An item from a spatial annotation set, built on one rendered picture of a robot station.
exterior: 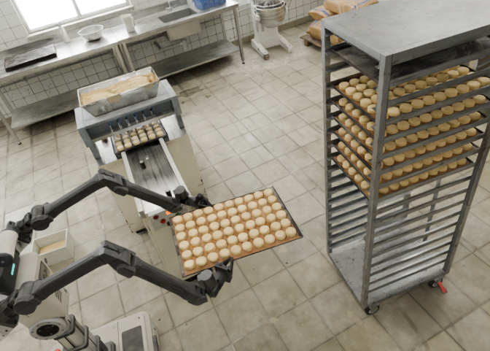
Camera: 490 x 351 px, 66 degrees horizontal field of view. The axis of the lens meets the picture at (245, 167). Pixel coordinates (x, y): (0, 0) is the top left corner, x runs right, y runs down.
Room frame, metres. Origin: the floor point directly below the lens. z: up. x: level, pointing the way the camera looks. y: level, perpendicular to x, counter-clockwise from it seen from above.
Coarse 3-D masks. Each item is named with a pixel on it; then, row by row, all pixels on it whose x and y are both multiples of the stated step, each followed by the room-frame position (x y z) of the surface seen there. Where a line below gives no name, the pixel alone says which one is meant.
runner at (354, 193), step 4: (348, 192) 1.66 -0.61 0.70; (352, 192) 1.67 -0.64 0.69; (356, 192) 1.67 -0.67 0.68; (360, 192) 1.66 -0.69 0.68; (336, 196) 1.64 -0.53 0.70; (340, 196) 1.65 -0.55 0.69; (344, 196) 1.65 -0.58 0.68; (348, 196) 1.65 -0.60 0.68; (352, 196) 1.64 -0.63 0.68; (328, 200) 1.63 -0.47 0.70; (332, 200) 1.64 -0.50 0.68; (336, 200) 1.64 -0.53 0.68; (340, 200) 1.63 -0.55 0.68
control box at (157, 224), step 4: (184, 204) 1.73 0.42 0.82; (160, 208) 1.71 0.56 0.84; (184, 208) 1.72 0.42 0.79; (152, 212) 1.69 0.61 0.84; (156, 212) 1.68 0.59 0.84; (160, 212) 1.68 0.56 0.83; (164, 212) 1.69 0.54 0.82; (180, 212) 1.71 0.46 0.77; (184, 212) 1.72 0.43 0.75; (148, 216) 1.66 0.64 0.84; (152, 216) 1.67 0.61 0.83; (160, 216) 1.68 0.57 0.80; (164, 216) 1.69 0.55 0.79; (168, 216) 1.69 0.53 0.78; (172, 216) 1.70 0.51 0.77; (152, 220) 1.66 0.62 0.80; (156, 220) 1.67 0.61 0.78; (160, 220) 1.67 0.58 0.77; (168, 220) 1.69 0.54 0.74; (152, 224) 1.66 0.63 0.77; (156, 224) 1.67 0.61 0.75; (160, 224) 1.67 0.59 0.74; (164, 224) 1.68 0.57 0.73; (168, 224) 1.68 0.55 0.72; (156, 228) 1.66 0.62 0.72; (160, 228) 1.67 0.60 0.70
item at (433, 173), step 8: (336, 160) 1.60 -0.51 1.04; (344, 160) 1.57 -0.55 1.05; (464, 160) 1.38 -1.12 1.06; (344, 168) 1.52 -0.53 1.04; (352, 168) 1.49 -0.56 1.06; (440, 168) 1.35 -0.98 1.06; (448, 168) 1.36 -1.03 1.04; (456, 168) 1.35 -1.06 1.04; (352, 176) 1.45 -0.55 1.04; (360, 176) 1.41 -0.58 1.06; (416, 176) 1.33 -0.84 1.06; (424, 176) 1.32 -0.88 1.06; (432, 176) 1.33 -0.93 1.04; (360, 184) 1.37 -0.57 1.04; (368, 184) 1.34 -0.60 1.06; (400, 184) 1.31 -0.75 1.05; (408, 184) 1.31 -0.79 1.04; (368, 192) 1.29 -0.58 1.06; (384, 192) 1.28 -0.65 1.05; (392, 192) 1.28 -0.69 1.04
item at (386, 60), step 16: (384, 64) 1.19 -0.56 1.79; (384, 80) 1.19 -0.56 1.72; (384, 96) 1.20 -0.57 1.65; (384, 112) 1.20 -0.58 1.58; (384, 128) 1.20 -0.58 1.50; (368, 208) 1.22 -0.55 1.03; (368, 224) 1.21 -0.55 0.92; (368, 240) 1.20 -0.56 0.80; (368, 256) 1.19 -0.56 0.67; (368, 272) 1.20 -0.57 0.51; (368, 288) 1.20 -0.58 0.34
